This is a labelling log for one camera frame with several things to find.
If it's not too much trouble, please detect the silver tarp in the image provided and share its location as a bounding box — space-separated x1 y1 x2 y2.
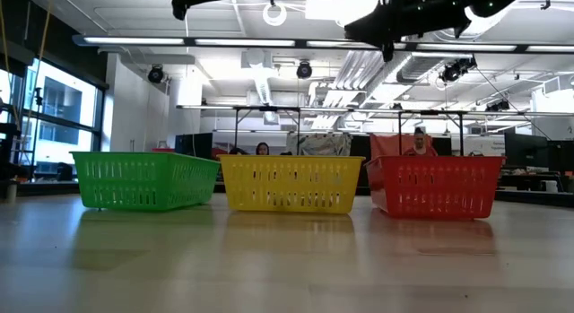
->
286 132 353 157

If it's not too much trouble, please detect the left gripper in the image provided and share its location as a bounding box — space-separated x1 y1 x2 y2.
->
171 0 233 22

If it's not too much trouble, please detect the black overhead light bar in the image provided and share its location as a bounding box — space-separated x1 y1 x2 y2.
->
73 33 574 55

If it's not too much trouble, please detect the yellow cable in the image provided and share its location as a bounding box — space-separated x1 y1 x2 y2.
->
0 0 52 126

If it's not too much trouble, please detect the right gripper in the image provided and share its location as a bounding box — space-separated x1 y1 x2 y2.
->
344 0 472 63

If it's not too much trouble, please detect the red plastic basket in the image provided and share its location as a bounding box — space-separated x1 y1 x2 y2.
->
366 155 508 221

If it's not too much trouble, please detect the white ring ceiling fixture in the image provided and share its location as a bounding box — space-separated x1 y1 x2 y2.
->
262 2 289 28

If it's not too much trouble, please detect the yellow plastic basket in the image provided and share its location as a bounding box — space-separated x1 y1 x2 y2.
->
218 154 366 215

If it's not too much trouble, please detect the green plastic basket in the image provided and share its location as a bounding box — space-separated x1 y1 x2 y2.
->
70 151 221 213

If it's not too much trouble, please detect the black monitor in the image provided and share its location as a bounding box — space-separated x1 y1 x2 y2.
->
174 132 214 161
504 132 550 170
546 140 574 173

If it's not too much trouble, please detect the black metal rig frame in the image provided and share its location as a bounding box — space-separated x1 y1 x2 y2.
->
396 109 468 158
232 105 302 156

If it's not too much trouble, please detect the orange cloth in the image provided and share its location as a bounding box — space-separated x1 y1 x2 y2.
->
370 133 421 161

